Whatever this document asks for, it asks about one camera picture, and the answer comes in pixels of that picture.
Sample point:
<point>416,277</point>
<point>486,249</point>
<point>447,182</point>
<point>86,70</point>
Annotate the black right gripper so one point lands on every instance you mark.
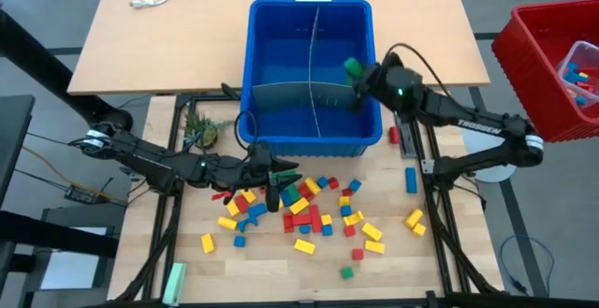
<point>374,83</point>

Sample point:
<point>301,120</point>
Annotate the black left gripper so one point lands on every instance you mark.
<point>259,172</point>

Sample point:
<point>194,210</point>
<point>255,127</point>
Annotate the long green block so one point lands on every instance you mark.
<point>283,175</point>

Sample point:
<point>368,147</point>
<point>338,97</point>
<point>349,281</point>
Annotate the green rectangular block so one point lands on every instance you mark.
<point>293,192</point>
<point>353,67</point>

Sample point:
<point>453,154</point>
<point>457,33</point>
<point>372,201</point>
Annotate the blue plastic bin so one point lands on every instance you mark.
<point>281,41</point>

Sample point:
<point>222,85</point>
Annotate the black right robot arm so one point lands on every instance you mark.
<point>482,123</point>

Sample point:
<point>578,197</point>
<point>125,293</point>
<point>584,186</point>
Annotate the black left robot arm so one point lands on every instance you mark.
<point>154,160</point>

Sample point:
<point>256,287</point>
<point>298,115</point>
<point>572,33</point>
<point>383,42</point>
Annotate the red rectangular block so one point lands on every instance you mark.
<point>241,203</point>
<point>333,183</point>
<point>302,219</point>
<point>305,191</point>
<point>288,222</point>

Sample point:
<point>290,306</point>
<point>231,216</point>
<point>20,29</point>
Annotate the yellow rectangular block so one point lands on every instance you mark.
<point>353,217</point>
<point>374,246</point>
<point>299,205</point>
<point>249,195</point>
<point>304,246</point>
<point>207,243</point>
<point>371,231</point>
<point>233,208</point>
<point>312,185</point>

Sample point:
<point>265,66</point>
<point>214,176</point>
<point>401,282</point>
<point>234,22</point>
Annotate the blue half-round block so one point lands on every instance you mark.
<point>304,229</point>

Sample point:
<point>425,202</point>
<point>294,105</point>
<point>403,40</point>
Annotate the blue arch block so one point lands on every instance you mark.
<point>245,224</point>

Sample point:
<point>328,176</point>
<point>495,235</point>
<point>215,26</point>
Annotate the red rounded block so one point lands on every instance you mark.
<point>394,135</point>

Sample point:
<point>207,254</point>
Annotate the red cube block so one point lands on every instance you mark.
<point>346,192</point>
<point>358,254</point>
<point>349,230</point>

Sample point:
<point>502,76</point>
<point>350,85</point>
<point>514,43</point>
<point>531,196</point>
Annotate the potted succulent plant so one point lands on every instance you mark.
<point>203,132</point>

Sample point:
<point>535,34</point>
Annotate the green cube block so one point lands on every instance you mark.
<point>346,273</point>

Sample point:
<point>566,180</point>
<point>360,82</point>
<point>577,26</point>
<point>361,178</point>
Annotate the mint green foam block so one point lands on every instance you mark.
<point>175,282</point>

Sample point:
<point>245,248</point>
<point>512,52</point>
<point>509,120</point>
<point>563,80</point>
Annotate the red plastic crate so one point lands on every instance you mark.
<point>524,64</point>

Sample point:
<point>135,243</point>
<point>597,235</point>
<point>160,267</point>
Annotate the white round stand base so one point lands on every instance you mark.
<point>498,174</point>

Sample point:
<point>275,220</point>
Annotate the small black electronics box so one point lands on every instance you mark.
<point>82,195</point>

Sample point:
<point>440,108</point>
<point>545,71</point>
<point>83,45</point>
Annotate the small blue toy block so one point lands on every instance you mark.
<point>573,74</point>

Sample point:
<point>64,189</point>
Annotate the clear plastic container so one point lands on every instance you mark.
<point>587,55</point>

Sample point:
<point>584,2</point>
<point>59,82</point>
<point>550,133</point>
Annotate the grey cabinet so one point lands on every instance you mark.
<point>70,270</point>

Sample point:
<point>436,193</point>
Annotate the black horizontal beam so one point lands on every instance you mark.
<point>47,235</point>

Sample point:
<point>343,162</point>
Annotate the black diagonal beam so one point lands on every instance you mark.
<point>28,50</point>

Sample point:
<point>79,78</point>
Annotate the dark grey slotted rail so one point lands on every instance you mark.
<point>406,139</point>

